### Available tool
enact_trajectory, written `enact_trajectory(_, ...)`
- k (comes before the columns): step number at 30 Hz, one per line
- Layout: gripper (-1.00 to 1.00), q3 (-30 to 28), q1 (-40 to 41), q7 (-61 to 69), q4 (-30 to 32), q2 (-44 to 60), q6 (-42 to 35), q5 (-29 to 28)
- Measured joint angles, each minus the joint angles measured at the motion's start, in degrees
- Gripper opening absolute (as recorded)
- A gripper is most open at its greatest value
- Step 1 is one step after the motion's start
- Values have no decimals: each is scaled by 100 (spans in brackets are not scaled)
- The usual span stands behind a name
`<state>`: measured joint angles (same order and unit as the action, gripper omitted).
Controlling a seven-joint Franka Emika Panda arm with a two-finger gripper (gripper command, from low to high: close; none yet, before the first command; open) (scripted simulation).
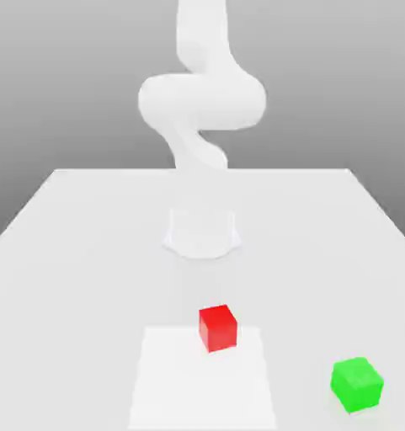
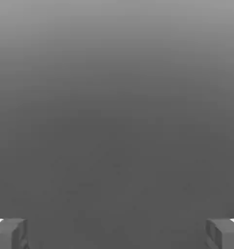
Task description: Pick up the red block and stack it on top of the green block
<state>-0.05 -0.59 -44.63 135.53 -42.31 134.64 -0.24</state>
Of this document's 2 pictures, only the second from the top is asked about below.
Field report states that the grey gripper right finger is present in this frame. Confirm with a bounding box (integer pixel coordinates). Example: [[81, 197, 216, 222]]
[[204, 217, 234, 249]]

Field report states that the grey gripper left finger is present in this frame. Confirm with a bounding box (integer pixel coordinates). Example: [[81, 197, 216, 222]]
[[0, 217, 30, 249]]

